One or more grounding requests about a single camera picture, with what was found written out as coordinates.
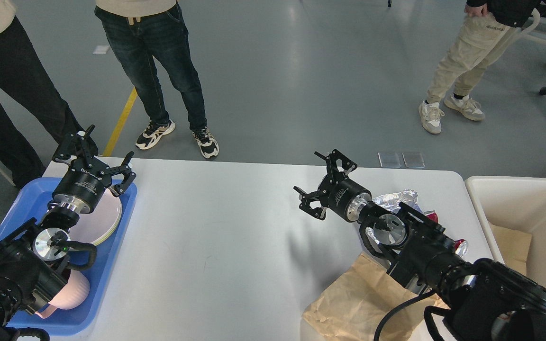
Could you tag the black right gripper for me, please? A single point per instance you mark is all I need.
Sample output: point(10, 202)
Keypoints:
point(337, 192)

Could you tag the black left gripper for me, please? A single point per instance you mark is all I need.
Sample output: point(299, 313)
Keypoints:
point(85, 182)

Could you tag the aluminium foil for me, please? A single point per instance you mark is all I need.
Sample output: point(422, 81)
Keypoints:
point(396, 199)

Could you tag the pink plate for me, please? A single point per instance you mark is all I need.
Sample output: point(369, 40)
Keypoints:
point(84, 230)

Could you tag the pink mug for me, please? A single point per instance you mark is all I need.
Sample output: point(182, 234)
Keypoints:
point(71, 296)

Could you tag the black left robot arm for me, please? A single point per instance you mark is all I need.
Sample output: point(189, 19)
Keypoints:
point(41, 265)

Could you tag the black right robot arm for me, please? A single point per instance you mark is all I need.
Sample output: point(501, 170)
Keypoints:
point(486, 300)

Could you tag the green plate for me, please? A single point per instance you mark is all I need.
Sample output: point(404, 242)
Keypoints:
point(105, 228)

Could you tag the blue plastic tray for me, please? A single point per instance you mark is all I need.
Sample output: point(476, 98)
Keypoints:
point(32, 202)

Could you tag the brown paper bag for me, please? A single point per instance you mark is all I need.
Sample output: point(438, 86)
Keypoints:
point(351, 308)

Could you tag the person in blue jeans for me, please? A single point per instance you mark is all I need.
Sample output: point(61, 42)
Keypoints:
point(141, 32)

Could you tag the crushed red can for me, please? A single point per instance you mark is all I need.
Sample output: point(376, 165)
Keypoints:
point(460, 246)

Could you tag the beige plastic bin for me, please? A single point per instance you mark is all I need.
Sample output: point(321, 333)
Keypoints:
point(517, 203)

